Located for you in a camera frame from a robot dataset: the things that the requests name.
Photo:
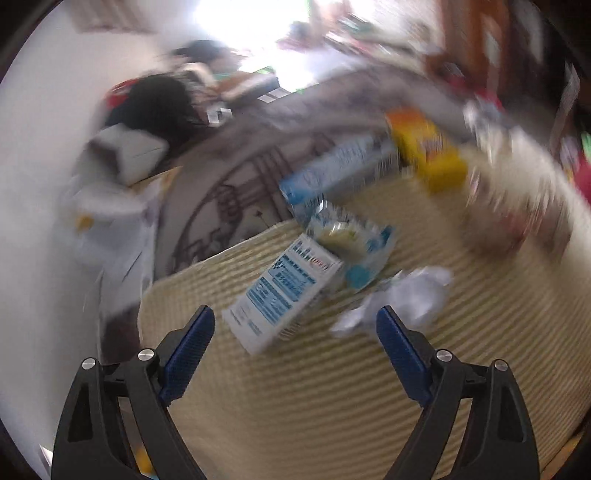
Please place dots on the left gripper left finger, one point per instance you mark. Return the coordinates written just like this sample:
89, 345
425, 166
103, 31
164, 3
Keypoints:
91, 442

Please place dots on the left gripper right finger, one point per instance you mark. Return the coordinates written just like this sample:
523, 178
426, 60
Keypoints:
498, 441

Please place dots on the small blue white milk carton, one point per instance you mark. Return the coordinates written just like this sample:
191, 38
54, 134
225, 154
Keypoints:
271, 306

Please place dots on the blue white chip bag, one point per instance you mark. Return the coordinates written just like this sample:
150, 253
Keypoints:
363, 245

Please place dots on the brown paper wrapper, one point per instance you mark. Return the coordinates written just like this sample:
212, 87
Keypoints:
509, 202

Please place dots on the dark red phone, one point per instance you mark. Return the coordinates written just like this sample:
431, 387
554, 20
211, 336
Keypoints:
119, 337

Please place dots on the crumpled white paper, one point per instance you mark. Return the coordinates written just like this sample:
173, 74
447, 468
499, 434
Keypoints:
418, 297

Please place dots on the green striped woven placemat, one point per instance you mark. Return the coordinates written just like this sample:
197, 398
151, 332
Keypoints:
319, 407

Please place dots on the white desk lamp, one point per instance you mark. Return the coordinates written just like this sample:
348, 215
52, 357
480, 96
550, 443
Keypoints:
112, 229

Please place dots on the white plastic bag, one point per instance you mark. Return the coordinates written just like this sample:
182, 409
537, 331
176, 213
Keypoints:
133, 153

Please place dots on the grey patterned table mat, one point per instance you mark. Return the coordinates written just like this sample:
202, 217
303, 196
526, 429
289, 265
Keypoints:
227, 187

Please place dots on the long blue white box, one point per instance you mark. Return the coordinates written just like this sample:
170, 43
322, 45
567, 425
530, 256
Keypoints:
337, 174

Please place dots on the yellow orange snack box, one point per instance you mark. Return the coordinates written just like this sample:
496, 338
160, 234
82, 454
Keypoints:
435, 159

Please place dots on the black clothes pile on chair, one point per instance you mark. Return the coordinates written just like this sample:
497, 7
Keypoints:
161, 106

